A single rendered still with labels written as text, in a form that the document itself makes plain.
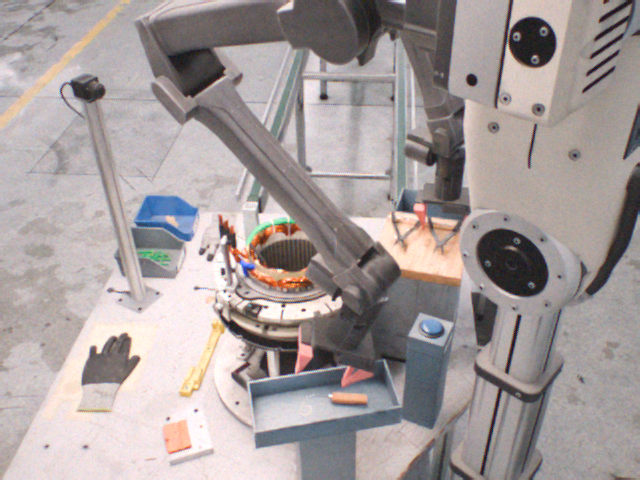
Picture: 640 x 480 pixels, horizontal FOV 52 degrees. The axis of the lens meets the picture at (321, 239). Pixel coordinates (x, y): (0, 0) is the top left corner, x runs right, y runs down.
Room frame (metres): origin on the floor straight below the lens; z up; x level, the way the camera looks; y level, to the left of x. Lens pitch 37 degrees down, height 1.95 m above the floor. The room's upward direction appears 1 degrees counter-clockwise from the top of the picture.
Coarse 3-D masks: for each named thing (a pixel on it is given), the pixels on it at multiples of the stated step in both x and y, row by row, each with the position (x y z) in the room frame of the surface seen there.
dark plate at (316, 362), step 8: (280, 352) 1.09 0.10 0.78; (312, 352) 1.09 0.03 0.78; (320, 352) 1.09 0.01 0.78; (328, 352) 1.09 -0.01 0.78; (264, 360) 1.07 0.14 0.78; (288, 360) 1.07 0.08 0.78; (296, 360) 1.07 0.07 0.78; (312, 360) 1.07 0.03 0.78; (320, 360) 1.07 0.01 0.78; (328, 360) 1.07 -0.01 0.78; (264, 368) 1.05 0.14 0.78; (288, 368) 1.04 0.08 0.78; (304, 368) 1.04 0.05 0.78; (312, 368) 1.04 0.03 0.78
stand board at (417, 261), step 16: (400, 224) 1.21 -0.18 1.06; (384, 240) 1.15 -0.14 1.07; (416, 240) 1.15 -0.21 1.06; (432, 240) 1.15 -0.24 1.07; (400, 256) 1.10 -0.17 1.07; (416, 256) 1.10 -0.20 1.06; (432, 256) 1.09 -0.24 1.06; (448, 256) 1.09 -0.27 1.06; (416, 272) 1.05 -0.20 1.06; (432, 272) 1.04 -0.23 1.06; (448, 272) 1.04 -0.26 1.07
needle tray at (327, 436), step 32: (256, 384) 0.76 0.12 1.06; (288, 384) 0.77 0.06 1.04; (320, 384) 0.78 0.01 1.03; (352, 384) 0.78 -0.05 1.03; (384, 384) 0.78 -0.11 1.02; (256, 416) 0.72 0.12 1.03; (288, 416) 0.72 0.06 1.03; (320, 416) 0.72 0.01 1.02; (352, 416) 0.69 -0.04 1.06; (384, 416) 0.70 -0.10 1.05; (256, 448) 0.66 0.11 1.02; (320, 448) 0.69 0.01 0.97; (352, 448) 0.70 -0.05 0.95
